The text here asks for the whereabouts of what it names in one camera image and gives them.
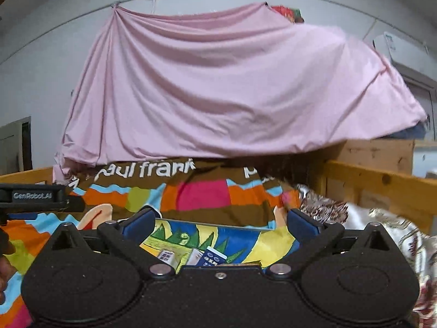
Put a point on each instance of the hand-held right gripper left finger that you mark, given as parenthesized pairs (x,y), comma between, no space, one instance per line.
(140,222)

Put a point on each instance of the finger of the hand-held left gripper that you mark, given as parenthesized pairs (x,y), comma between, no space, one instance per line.
(73,205)

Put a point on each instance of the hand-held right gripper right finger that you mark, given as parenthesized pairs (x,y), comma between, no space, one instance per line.
(300,225)

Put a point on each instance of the cartoon print tin box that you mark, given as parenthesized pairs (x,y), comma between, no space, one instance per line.
(239,242)

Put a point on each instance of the blue and white snack packet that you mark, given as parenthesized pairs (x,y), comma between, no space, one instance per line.
(212,258)

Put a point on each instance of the person's left hand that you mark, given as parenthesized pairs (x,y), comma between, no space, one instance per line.
(4,273)

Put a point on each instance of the grey door panel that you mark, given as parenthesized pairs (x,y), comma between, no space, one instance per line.
(13,147)

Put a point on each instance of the colourful printed blanket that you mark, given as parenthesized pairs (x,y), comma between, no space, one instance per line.
(205,194)

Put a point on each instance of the wooden board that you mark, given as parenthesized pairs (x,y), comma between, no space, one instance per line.
(372,157)

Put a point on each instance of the white floral quilt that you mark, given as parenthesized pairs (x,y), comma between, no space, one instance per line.
(403,232)

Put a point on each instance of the white cabinet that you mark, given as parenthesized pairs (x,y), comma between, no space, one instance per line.
(425,159)

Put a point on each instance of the blue cloth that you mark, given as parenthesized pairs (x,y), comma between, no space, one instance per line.
(409,132)

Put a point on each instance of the pink sheet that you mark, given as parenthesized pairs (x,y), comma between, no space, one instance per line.
(222,92)

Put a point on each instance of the white air conditioner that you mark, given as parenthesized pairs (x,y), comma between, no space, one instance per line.
(406,53)

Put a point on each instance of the red patterned cloth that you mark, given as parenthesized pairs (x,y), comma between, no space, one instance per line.
(286,13)

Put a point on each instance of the wooden bed frame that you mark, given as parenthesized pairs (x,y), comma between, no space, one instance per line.
(375,184)

